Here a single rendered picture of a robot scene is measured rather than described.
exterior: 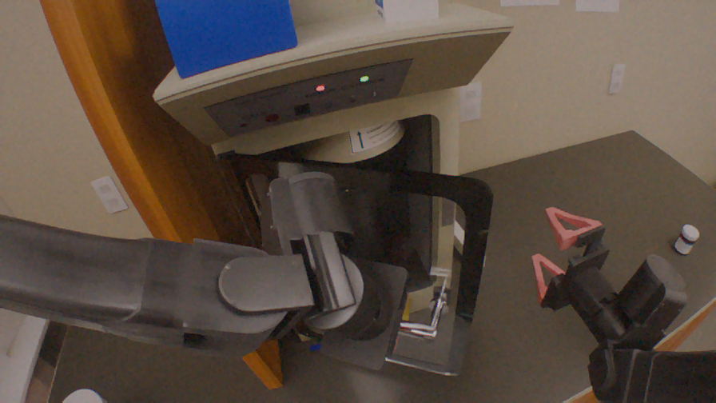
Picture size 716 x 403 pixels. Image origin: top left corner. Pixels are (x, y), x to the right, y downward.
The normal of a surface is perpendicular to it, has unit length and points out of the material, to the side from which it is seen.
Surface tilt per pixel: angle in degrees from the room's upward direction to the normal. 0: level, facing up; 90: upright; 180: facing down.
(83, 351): 0
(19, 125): 90
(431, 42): 135
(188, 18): 90
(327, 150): 67
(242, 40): 90
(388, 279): 26
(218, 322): 35
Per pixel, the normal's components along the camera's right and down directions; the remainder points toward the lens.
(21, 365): -0.14, -0.77
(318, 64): 0.26, 0.96
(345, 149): -0.06, 0.26
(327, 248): -0.28, -0.43
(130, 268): 0.22, -0.64
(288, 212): 0.43, -0.58
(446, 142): 0.23, 0.59
